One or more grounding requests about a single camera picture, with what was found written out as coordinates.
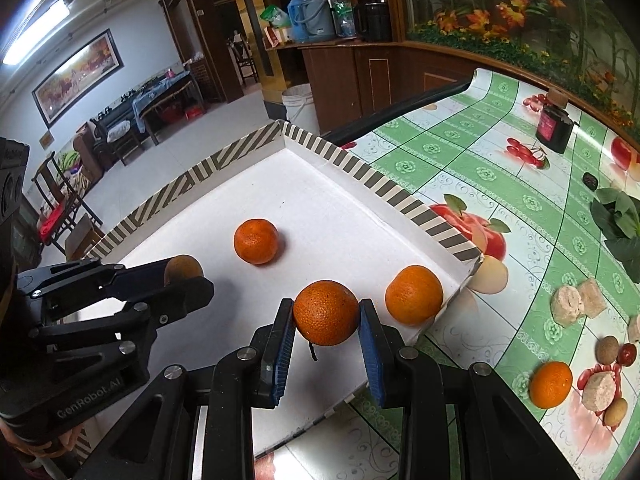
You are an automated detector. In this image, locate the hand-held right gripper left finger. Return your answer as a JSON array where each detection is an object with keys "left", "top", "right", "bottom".
[{"left": 75, "top": 298, "right": 296, "bottom": 480}]

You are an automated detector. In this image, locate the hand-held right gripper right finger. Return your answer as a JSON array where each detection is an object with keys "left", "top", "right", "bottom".
[{"left": 359, "top": 299, "right": 568, "bottom": 480}]

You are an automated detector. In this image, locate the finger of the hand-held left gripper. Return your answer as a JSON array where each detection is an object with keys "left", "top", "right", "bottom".
[
  {"left": 17, "top": 258, "right": 172, "bottom": 301},
  {"left": 30, "top": 277, "right": 216, "bottom": 361}
]

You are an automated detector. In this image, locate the brown longan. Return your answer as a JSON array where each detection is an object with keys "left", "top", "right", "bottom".
[
  {"left": 603, "top": 396, "right": 629, "bottom": 427},
  {"left": 164, "top": 254, "right": 204, "bottom": 286},
  {"left": 596, "top": 336, "right": 621, "bottom": 366}
]

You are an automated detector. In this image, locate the orange mandarin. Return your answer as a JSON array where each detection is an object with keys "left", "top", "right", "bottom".
[
  {"left": 293, "top": 280, "right": 360, "bottom": 362},
  {"left": 384, "top": 265, "right": 445, "bottom": 326},
  {"left": 529, "top": 361, "right": 574, "bottom": 409},
  {"left": 233, "top": 218, "right": 279, "bottom": 266}
]

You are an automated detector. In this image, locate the white tray with striped rim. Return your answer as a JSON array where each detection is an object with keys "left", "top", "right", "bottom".
[{"left": 65, "top": 120, "right": 486, "bottom": 461}]

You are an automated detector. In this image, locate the person's left hand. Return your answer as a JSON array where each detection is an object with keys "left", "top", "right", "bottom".
[{"left": 0, "top": 417, "right": 88, "bottom": 480}]

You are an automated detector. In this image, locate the wooden chair with red cloth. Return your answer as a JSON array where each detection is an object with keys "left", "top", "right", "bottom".
[{"left": 32, "top": 152, "right": 103, "bottom": 256}]

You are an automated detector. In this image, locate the dark bench with cushion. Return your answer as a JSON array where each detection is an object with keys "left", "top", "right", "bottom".
[{"left": 75, "top": 117, "right": 142, "bottom": 171}]

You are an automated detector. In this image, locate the table with blue cloth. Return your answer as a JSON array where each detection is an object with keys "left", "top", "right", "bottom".
[{"left": 132, "top": 71, "right": 206, "bottom": 146}]

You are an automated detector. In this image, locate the green printed tablecloth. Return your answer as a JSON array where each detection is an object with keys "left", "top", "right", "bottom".
[{"left": 255, "top": 67, "right": 640, "bottom": 480}]

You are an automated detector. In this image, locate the white plastic bucket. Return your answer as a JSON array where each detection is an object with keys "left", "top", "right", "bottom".
[{"left": 281, "top": 85, "right": 321, "bottom": 136}]

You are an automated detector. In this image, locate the dark wooden dining chair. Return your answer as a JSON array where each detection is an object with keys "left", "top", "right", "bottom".
[{"left": 227, "top": 32, "right": 260, "bottom": 86}]

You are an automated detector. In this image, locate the ceiling tube light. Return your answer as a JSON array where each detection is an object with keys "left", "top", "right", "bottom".
[{"left": 2, "top": 0, "right": 71, "bottom": 66}]

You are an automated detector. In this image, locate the red and white box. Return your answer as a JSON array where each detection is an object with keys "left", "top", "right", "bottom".
[{"left": 264, "top": 26, "right": 294, "bottom": 50}]

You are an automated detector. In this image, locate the green leafy vegetable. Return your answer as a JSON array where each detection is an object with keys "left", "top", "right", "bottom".
[
  {"left": 590, "top": 187, "right": 640, "bottom": 241},
  {"left": 604, "top": 236, "right": 640, "bottom": 283}
]

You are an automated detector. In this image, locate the brown wooden cabinet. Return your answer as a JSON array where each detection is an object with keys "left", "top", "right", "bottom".
[{"left": 265, "top": 40, "right": 476, "bottom": 136}]

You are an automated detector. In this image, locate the green and white bag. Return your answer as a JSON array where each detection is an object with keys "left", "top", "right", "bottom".
[{"left": 260, "top": 5, "right": 291, "bottom": 29}]

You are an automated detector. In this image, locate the dark red jar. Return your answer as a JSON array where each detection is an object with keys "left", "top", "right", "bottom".
[{"left": 535, "top": 88, "right": 581, "bottom": 155}]

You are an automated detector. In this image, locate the blue thermos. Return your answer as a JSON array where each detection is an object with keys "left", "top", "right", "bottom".
[{"left": 287, "top": 0, "right": 308, "bottom": 43}]

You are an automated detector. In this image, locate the grey-blue thermos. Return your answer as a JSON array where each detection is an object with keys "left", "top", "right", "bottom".
[{"left": 302, "top": 0, "right": 337, "bottom": 41}]

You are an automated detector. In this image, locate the black kettle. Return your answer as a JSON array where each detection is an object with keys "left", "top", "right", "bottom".
[{"left": 357, "top": 0, "right": 394, "bottom": 43}]

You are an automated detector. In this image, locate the framed wall painting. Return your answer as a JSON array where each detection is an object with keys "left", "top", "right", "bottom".
[{"left": 32, "top": 29, "right": 124, "bottom": 128}]

